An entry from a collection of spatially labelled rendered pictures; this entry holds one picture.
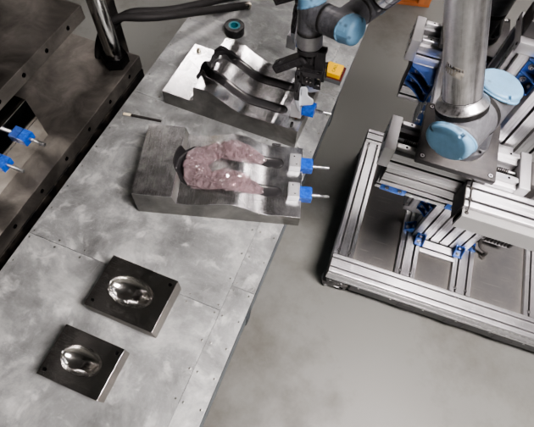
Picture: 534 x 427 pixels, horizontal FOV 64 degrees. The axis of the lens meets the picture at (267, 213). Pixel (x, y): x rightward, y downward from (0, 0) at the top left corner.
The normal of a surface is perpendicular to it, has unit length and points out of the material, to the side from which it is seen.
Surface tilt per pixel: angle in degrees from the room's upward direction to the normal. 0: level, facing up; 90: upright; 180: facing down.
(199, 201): 14
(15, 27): 0
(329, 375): 0
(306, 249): 0
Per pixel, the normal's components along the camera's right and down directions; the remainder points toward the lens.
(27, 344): 0.05, -0.47
